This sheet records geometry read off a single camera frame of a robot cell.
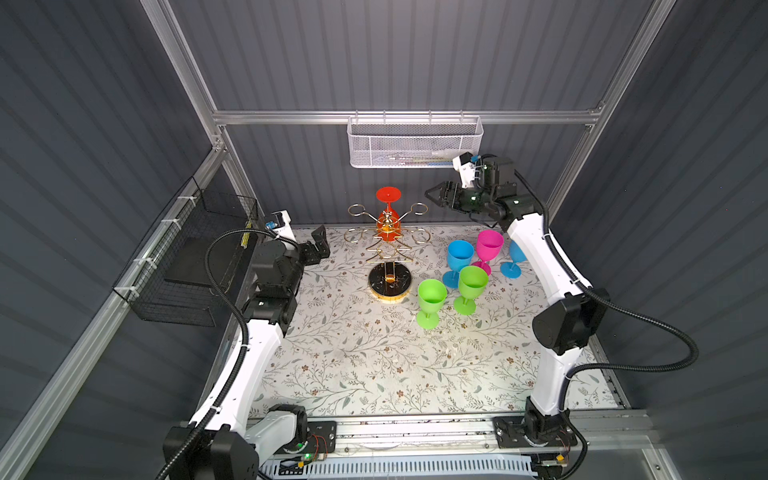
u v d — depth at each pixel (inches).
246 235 32.5
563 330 19.8
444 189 27.9
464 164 28.4
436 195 29.1
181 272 27.8
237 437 15.5
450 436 29.8
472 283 35.0
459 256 36.0
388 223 31.7
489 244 36.7
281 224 24.7
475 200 27.3
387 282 40.4
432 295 34.9
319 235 26.2
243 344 18.6
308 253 26.2
